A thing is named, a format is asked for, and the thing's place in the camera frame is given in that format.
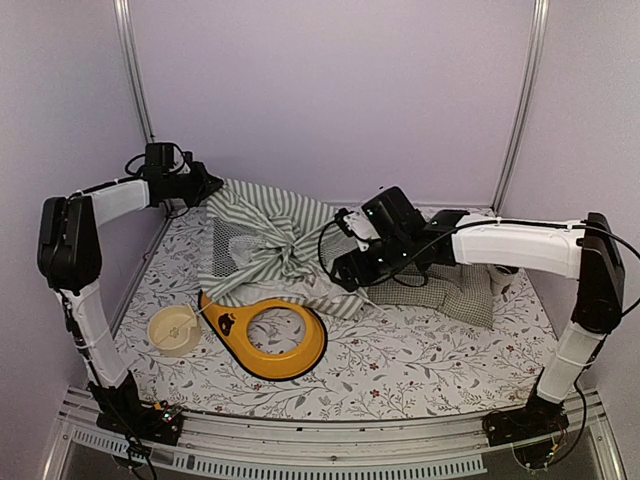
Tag floral patterned table mat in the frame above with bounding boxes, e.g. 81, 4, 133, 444
115, 209, 557, 420

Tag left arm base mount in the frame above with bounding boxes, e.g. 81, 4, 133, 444
89, 372, 184, 446

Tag cream pet bowl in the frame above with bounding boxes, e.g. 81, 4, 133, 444
147, 305, 201, 357

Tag aluminium frame post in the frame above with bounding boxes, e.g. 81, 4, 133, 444
491, 0, 550, 214
113, 0, 156, 144

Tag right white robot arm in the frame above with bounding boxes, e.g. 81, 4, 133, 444
321, 186, 625, 436

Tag front aluminium rail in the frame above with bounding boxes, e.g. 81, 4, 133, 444
42, 388, 632, 479

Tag right aluminium frame post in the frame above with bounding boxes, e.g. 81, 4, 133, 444
491, 0, 550, 214

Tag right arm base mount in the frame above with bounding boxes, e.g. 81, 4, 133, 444
482, 396, 569, 470

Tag green checked cushion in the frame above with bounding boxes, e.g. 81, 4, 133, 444
366, 264, 494, 329

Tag yellow double bowl holder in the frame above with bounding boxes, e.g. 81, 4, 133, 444
198, 292, 328, 381

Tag left aluminium frame post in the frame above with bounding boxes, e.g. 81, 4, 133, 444
113, 0, 156, 144

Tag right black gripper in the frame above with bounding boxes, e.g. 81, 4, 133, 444
329, 234, 413, 293

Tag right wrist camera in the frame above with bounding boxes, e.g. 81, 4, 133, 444
334, 208, 378, 252

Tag white and brown cup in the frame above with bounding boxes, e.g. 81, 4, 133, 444
487, 265, 519, 296

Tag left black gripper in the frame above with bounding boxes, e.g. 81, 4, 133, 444
164, 160, 223, 207

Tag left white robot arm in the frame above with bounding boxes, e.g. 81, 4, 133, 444
37, 143, 223, 389

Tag green striped pet tent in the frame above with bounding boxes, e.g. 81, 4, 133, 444
197, 179, 366, 320

